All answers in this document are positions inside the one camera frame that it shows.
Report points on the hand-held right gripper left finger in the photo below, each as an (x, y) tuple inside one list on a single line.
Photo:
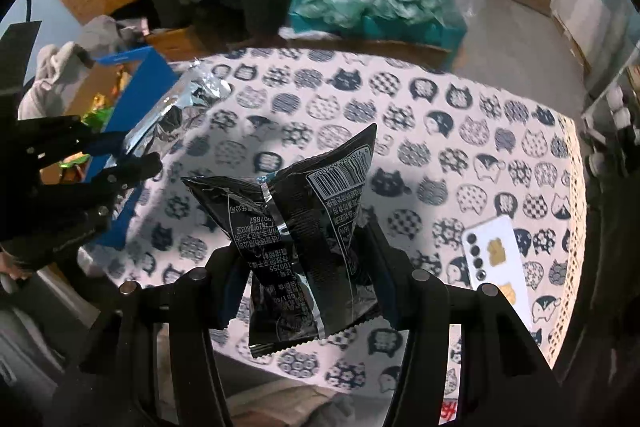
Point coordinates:
[(232, 297)]

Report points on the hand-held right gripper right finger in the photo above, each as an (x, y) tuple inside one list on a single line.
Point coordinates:
[(387, 287)]

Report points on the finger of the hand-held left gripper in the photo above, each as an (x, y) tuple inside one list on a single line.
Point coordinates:
[(75, 137), (125, 172)]

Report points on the silver snack bag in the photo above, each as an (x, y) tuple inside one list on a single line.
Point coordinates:
[(170, 107)]

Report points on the blue box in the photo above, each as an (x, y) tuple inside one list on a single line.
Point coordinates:
[(145, 77)]

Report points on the black snack bag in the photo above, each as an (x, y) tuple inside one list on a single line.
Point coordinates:
[(300, 217)]

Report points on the person's left hand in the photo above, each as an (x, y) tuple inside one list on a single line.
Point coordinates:
[(10, 271)]

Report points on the grey plush cloth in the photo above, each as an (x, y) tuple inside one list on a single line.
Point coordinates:
[(60, 67)]

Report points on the white phone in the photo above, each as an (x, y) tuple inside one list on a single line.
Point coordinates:
[(505, 237)]

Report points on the small cardboard box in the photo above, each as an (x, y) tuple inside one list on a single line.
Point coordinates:
[(172, 42)]

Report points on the cat print tablecloth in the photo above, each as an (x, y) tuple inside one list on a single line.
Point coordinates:
[(450, 147)]

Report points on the teal box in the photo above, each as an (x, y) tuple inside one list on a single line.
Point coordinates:
[(400, 34)]

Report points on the white knobbed rack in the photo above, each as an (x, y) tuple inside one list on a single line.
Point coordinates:
[(615, 99)]

